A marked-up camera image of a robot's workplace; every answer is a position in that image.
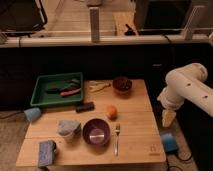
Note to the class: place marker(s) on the silver metal fork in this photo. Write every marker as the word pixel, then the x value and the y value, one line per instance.
pixel 117 132

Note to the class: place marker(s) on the grey folded cloth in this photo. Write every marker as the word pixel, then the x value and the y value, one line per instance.
pixel 68 129

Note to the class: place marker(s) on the white horizontal rail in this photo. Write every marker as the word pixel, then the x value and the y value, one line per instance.
pixel 13 42

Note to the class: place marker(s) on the white angled post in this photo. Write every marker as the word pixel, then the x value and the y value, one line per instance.
pixel 192 22

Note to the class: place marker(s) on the purple bowl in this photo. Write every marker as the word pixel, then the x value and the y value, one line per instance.
pixel 96 132

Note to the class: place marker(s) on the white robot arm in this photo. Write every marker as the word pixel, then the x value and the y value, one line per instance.
pixel 182 83

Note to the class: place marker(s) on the orange fruit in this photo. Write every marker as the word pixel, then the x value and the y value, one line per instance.
pixel 112 112

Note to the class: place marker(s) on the light blue cup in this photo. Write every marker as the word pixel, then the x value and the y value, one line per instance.
pixel 32 114

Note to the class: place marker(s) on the black green tool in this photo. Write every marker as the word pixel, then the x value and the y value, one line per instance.
pixel 72 85

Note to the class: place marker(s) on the green plastic tray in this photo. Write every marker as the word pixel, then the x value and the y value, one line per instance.
pixel 41 99

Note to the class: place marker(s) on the black monitor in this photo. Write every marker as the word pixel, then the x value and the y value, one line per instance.
pixel 22 15

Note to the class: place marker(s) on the red handled tool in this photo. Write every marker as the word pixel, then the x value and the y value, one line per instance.
pixel 71 92

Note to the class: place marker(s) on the dark red bowl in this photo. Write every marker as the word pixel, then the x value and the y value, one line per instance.
pixel 122 85

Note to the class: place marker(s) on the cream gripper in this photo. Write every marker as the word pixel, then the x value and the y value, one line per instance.
pixel 168 117

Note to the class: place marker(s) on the blue sponge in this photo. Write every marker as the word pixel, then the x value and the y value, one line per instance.
pixel 46 154

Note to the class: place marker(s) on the blue device on floor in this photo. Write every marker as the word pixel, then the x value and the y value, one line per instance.
pixel 169 142

